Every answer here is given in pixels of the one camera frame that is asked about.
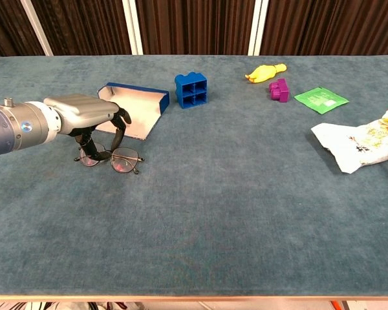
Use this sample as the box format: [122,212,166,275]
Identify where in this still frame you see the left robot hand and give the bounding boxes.
[43,93,133,162]

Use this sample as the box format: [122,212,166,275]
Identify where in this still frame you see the blue glasses case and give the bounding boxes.
[95,82,171,141]

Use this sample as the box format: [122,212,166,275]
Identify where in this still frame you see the eyeglasses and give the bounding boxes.
[73,147,146,175]

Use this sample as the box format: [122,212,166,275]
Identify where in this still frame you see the blue toy building brick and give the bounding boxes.
[174,72,210,110]

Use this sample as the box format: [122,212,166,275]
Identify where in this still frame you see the dark brown pleated curtain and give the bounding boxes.
[0,0,388,57]

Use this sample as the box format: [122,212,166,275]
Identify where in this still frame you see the teal felt table mat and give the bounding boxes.
[0,54,388,298]

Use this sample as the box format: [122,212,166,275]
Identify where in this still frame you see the yellow rubber chicken toy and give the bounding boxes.
[244,63,288,85]

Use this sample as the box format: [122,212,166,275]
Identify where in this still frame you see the purple toy building brick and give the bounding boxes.
[268,78,290,103]

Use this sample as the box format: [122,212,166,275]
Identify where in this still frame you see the green foil sachet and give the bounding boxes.
[293,87,350,115]

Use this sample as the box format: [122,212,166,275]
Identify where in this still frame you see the white snack bag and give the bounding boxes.
[310,107,388,174]

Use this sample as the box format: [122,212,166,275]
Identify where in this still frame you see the white aluminium frame post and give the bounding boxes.
[248,0,270,56]
[19,0,54,57]
[122,0,144,56]

